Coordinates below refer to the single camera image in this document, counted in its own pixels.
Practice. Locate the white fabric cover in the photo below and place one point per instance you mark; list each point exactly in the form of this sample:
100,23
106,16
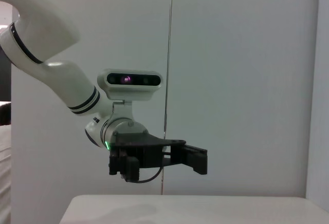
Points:
5,170

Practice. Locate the dark brown background object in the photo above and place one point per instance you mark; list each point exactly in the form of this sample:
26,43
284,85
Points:
4,113

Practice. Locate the silver camera mount bracket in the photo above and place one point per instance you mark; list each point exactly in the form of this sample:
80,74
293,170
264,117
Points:
123,109

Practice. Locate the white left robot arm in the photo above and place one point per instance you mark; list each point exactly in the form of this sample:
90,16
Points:
64,88

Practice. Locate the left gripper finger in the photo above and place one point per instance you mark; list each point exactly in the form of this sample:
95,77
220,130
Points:
195,150
200,165

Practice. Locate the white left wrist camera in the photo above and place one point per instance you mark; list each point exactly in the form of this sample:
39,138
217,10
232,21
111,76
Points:
133,80

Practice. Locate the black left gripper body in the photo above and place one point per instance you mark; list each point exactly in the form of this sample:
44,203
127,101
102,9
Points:
144,149

